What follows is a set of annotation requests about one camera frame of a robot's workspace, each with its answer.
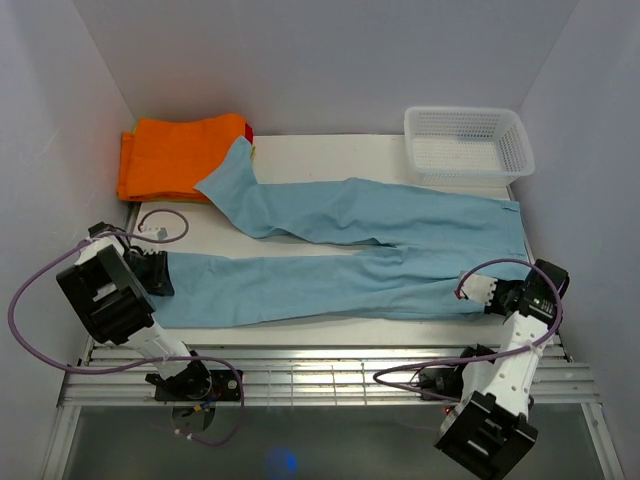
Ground white perforated plastic basket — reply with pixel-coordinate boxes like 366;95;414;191
403;106;535;188

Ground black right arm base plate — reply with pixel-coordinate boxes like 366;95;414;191
417;365;473;402

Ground light blue trousers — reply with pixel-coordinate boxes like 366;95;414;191
155;138;527;328

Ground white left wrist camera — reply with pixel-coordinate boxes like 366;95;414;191
137;227;168;243

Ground folded red trousers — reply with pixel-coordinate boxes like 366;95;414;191
244;124;254;143

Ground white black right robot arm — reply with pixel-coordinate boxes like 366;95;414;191
435;260;570;479

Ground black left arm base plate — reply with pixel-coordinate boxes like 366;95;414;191
153;369;240;402

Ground folded orange trousers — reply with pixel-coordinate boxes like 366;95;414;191
117;114;248;203

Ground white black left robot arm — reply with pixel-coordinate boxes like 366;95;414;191
56;222;213;400

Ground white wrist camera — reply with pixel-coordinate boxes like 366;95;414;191
137;227;168;243
454;274;498;306

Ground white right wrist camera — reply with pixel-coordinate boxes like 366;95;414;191
454;274;498;306

